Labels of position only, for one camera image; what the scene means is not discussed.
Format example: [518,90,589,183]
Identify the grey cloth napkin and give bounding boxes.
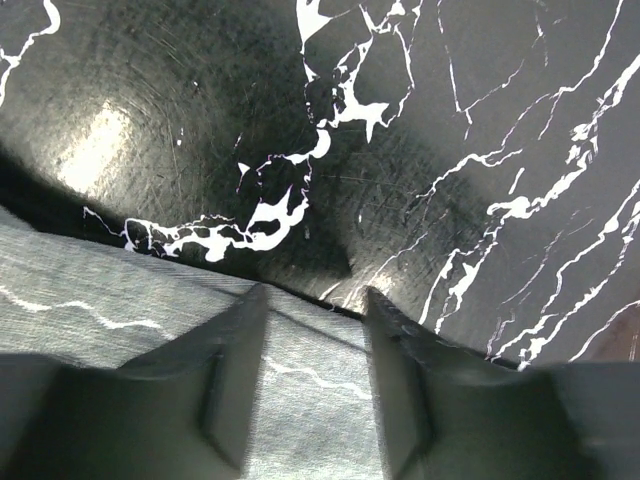
[1,212,385,479]

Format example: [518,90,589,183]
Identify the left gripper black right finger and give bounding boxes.
[364,288,639,479]

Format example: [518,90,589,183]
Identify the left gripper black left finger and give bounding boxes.
[1,285,269,479]

